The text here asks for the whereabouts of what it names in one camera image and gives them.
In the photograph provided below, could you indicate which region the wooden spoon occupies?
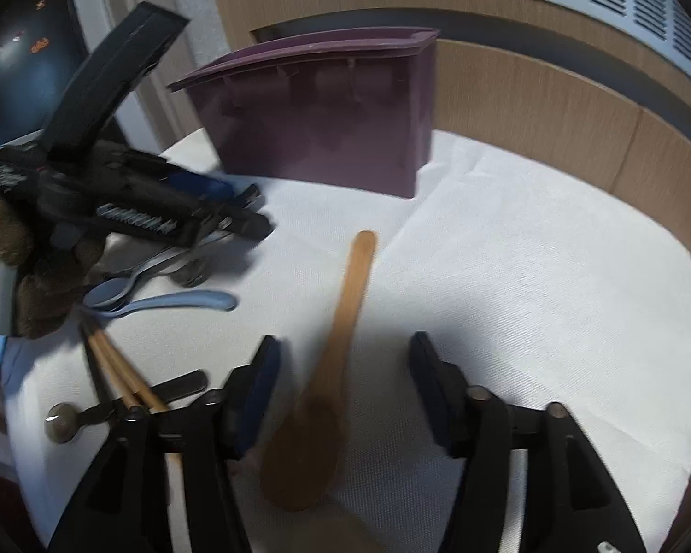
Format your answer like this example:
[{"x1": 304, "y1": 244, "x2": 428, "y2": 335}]
[{"x1": 259, "y1": 231, "x2": 377, "y2": 512}]

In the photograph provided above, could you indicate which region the light blue plastic spoon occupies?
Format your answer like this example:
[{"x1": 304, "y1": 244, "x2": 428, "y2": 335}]
[{"x1": 83, "y1": 290, "x2": 238, "y2": 320}]

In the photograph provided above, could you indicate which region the steel spoon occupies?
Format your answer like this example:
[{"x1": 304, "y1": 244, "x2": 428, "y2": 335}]
[{"x1": 82, "y1": 232, "x2": 231, "y2": 310}]

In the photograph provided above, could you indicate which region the left gloved brown hand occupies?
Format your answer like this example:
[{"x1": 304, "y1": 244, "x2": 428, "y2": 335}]
[{"x1": 0, "y1": 199, "x2": 107, "y2": 340}]

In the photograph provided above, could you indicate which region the purple plastic utensil holder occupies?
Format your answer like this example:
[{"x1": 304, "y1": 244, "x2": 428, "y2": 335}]
[{"x1": 168, "y1": 26, "x2": 439, "y2": 199}]

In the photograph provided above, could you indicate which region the white table cloth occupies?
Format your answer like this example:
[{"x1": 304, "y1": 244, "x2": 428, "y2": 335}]
[{"x1": 0, "y1": 129, "x2": 691, "y2": 553}]

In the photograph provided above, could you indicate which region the wooden counter cabinet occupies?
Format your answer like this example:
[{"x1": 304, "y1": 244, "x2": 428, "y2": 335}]
[{"x1": 216, "y1": 0, "x2": 691, "y2": 250}]

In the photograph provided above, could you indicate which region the black flat utensil handle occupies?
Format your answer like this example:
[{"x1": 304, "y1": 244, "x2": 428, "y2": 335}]
[{"x1": 79, "y1": 327, "x2": 114, "y2": 405}]

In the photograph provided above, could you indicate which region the black handled brown spoon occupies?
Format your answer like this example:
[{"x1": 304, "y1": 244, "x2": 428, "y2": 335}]
[{"x1": 43, "y1": 370, "x2": 209, "y2": 444}]

